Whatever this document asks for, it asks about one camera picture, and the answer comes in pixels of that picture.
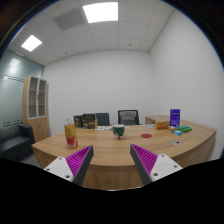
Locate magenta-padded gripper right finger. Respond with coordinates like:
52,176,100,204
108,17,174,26
129,143,184,186

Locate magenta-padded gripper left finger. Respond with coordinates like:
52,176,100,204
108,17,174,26
43,144,95,187

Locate drink bottle with white cap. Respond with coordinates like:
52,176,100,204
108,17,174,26
64,117,79,149

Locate green packet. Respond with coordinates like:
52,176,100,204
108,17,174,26
175,124,193,134

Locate wooden shelf cabinet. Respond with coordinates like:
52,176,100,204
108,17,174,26
22,74,51,144

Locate wooden side desk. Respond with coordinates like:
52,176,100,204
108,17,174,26
144,115,171,126

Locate small dark printed box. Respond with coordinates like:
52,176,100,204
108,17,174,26
73,114,84,129

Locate purple standing box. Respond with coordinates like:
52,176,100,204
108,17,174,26
169,108,181,128

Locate black leather sofa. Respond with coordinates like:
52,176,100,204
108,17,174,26
0,123,36,162

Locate white and green mug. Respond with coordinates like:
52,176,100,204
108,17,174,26
112,123,131,140

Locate black mesh office chair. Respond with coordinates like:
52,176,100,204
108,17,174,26
117,109,140,126

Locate small ceiling light panel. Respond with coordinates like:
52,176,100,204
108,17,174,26
20,34,43,53

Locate grey ceiling vent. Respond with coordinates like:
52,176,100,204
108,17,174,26
53,7,86,31

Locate large ceiling light panel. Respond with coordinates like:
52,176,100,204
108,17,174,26
82,1,119,24

